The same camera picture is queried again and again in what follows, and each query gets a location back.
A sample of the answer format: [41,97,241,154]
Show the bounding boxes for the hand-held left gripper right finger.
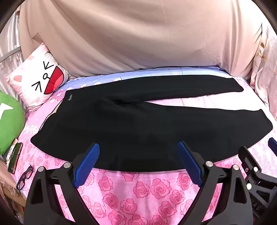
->
[177,141,254,225]

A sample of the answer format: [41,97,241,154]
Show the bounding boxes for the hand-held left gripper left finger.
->
[23,143,100,225]

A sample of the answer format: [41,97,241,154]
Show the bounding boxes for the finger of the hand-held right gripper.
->
[238,146,277,191]
[267,137,277,153]

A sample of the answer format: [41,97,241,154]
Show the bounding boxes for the black pants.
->
[30,75,273,172]

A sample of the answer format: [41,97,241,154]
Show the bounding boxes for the pink rose bed sheet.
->
[15,66,277,225]

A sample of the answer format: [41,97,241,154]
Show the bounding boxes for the black framed glasses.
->
[16,165,34,191]

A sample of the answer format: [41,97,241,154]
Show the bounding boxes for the smartphone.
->
[7,142,23,174]

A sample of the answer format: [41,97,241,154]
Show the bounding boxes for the pale floral quilt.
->
[249,22,277,121]

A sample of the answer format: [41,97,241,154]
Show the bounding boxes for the green plush cushion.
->
[0,90,25,156]

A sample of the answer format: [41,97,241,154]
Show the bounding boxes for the white cat face pillow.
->
[6,43,71,113]

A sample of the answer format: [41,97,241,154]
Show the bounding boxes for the beige hanging cloth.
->
[18,0,263,79]

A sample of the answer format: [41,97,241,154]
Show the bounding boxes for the pink satin curtain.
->
[0,10,25,104]

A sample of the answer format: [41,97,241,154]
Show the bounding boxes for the metal bed rail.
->
[0,49,22,64]

